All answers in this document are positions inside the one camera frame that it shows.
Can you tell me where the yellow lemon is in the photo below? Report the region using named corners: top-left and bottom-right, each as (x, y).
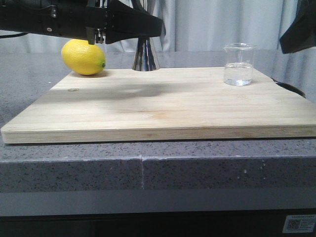
top-left (61, 39), bottom-right (106, 76)

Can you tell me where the white QR code label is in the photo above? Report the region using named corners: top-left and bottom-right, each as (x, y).
top-left (282, 215), bottom-right (316, 234)

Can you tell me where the wooden cutting board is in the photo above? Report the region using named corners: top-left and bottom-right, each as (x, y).
top-left (1, 67), bottom-right (316, 144)

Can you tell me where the clear glass beaker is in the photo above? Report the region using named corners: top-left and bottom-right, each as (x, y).
top-left (223, 43), bottom-right (257, 86)

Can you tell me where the black cable on counter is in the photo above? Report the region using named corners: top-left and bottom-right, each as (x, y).
top-left (271, 78), bottom-right (307, 98)

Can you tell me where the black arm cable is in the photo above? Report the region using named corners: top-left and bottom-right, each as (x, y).
top-left (0, 31), bottom-right (28, 39)

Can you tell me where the steel double jigger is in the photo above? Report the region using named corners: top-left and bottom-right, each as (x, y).
top-left (131, 0), bottom-right (160, 72)

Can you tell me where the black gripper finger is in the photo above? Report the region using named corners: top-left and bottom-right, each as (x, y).
top-left (131, 0), bottom-right (148, 14)
top-left (105, 0), bottom-right (163, 44)

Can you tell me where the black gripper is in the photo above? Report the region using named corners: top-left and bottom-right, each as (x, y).
top-left (0, 0), bottom-right (107, 44)
top-left (279, 0), bottom-right (316, 54)

